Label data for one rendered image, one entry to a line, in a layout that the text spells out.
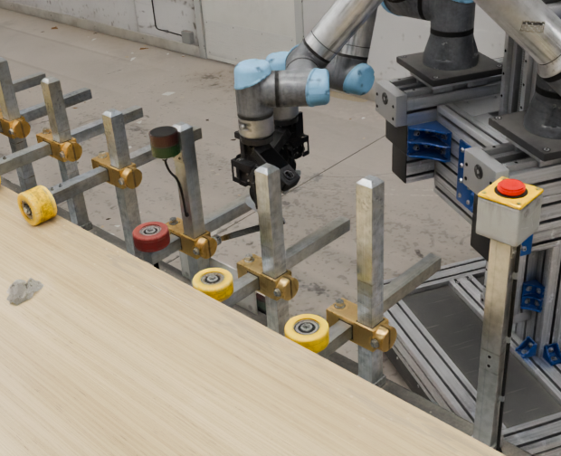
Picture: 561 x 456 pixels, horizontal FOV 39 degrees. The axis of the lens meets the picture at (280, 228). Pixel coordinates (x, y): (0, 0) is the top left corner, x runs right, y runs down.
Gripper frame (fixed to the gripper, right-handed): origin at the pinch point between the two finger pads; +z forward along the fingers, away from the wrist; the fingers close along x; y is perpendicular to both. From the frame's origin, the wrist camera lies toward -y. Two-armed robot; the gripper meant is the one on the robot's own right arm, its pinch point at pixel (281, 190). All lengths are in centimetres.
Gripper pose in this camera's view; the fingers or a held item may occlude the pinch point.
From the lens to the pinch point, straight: 206.8
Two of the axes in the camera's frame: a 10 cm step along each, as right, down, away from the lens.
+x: -7.3, -3.1, 6.1
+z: 0.6, 8.6, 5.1
